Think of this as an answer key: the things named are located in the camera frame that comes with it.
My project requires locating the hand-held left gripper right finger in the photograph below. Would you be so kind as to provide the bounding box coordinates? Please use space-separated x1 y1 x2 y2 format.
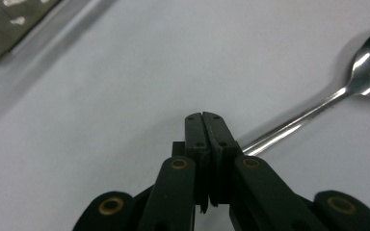
202 111 244 207

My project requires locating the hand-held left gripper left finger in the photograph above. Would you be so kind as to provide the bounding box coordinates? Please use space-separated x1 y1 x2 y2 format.
172 112 212 215

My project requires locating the metal spoon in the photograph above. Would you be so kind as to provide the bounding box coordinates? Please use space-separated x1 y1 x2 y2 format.
240 27 370 157

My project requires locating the smoky clear plastic bin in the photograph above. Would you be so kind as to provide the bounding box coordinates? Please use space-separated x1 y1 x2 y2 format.
0 0 63 62

